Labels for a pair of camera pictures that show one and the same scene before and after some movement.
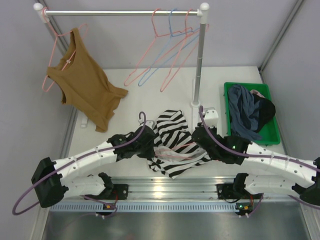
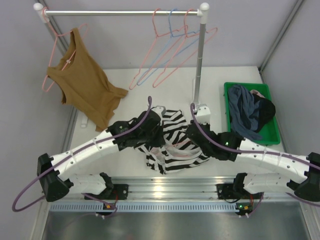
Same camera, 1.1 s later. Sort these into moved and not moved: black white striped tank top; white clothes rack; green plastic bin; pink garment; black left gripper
Moved: black left gripper
Not moved: black white striped tank top; green plastic bin; pink garment; white clothes rack
